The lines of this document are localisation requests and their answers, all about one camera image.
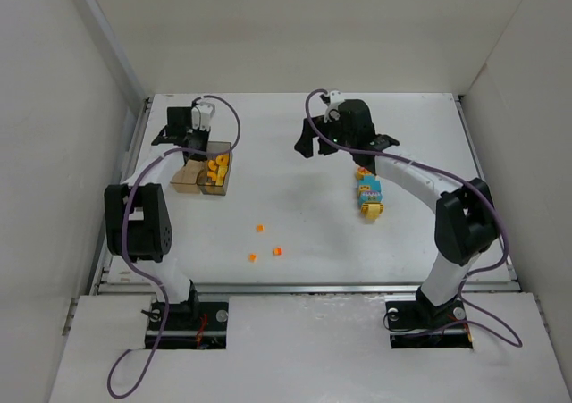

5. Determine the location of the orange half-round lego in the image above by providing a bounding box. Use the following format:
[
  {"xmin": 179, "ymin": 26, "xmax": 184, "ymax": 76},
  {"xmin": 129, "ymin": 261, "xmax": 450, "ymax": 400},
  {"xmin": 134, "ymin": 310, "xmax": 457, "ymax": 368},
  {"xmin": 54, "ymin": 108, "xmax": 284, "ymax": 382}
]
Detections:
[{"xmin": 215, "ymin": 154, "xmax": 231, "ymax": 166}]

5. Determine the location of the yellow long lego plate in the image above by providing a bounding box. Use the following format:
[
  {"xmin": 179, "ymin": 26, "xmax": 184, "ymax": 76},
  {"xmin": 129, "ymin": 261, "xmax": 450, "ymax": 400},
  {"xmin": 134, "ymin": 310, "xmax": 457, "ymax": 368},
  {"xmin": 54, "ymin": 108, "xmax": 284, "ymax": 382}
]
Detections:
[{"xmin": 214, "ymin": 165, "xmax": 228, "ymax": 187}]

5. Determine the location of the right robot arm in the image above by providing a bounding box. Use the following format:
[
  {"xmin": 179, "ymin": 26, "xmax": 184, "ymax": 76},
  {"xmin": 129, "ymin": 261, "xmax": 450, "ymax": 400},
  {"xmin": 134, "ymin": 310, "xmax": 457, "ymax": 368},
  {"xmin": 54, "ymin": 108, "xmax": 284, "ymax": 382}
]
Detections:
[{"xmin": 294, "ymin": 89, "xmax": 501, "ymax": 318}]

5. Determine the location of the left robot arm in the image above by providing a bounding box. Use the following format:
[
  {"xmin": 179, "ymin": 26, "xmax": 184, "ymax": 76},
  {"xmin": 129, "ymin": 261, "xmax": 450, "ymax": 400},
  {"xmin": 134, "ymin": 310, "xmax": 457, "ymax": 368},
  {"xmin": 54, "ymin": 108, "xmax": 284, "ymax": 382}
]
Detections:
[{"xmin": 104, "ymin": 101, "xmax": 215, "ymax": 319}]

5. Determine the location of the grey transparent container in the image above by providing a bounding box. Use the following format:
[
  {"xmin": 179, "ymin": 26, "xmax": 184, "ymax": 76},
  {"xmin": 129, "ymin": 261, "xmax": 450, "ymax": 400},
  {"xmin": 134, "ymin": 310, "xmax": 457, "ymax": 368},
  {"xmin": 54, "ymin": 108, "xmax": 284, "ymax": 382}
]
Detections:
[{"xmin": 198, "ymin": 141, "xmax": 233, "ymax": 196}]

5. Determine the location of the orange transparent container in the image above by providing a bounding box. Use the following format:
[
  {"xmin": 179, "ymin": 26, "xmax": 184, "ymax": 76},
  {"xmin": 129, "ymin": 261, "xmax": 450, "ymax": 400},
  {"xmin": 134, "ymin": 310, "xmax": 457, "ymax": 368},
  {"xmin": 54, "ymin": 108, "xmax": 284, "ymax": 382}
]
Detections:
[{"xmin": 170, "ymin": 160, "xmax": 206, "ymax": 195}]

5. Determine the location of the colourful lego figure stack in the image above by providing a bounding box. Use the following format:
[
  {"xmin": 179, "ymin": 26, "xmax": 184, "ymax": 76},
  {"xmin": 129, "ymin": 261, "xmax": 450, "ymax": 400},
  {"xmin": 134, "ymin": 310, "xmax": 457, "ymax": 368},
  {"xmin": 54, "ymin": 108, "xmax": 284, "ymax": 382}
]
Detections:
[{"xmin": 356, "ymin": 167, "xmax": 384, "ymax": 221}]

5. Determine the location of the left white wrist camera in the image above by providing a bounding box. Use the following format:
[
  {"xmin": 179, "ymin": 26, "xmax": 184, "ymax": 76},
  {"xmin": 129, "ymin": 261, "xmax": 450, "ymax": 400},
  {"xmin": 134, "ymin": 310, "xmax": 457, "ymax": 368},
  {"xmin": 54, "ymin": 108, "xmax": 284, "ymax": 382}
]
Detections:
[{"xmin": 191, "ymin": 100, "xmax": 215, "ymax": 132}]

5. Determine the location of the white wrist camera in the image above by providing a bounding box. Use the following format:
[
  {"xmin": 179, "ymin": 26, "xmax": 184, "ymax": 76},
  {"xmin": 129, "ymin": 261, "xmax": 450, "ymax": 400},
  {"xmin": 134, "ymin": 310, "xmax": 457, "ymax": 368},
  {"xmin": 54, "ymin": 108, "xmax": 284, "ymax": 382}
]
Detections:
[
  {"xmin": 191, "ymin": 100, "xmax": 215, "ymax": 132},
  {"xmin": 321, "ymin": 90, "xmax": 345, "ymax": 123}
]

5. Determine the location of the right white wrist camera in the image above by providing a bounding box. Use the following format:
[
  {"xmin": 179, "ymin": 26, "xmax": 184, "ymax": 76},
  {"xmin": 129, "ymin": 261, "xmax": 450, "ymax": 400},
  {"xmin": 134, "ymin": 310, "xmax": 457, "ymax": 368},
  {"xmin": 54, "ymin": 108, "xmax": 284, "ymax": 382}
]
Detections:
[{"xmin": 321, "ymin": 90, "xmax": 345, "ymax": 123}]

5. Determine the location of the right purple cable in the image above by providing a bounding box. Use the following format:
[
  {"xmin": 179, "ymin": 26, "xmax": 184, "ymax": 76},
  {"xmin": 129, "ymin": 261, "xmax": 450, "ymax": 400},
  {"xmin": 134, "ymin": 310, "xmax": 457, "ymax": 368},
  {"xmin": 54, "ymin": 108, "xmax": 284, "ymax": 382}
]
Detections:
[{"xmin": 305, "ymin": 88, "xmax": 524, "ymax": 348}]

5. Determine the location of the purple cable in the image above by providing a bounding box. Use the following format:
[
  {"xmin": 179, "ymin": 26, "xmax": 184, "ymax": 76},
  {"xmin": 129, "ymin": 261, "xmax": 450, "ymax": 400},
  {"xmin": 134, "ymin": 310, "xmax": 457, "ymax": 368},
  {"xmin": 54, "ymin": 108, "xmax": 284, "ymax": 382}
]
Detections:
[
  {"xmin": 105, "ymin": 94, "xmax": 242, "ymax": 399},
  {"xmin": 305, "ymin": 88, "xmax": 524, "ymax": 348}
]

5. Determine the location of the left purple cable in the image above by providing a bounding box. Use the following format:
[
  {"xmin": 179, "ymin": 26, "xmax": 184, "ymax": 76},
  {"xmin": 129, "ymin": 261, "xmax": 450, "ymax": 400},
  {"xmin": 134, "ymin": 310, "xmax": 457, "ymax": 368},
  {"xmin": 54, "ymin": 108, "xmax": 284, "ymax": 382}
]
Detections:
[{"xmin": 105, "ymin": 94, "xmax": 242, "ymax": 399}]

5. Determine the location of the aluminium front rail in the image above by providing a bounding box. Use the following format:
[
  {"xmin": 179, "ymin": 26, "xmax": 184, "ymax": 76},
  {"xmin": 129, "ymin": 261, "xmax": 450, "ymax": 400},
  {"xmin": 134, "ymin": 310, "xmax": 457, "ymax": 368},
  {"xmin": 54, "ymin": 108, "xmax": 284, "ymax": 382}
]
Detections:
[{"xmin": 95, "ymin": 281, "xmax": 521, "ymax": 295}]

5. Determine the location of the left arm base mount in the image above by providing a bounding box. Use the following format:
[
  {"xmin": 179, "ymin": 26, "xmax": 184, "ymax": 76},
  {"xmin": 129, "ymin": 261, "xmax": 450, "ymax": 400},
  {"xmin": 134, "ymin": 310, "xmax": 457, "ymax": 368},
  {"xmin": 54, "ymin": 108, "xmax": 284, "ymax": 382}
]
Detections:
[{"xmin": 157, "ymin": 300, "xmax": 229, "ymax": 350}]

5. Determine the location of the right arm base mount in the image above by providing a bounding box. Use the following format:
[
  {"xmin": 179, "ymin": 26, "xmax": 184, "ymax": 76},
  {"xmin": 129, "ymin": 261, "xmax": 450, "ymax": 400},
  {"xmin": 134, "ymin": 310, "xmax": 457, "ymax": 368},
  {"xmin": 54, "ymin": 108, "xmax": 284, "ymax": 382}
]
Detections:
[{"xmin": 383, "ymin": 299, "xmax": 473, "ymax": 349}]

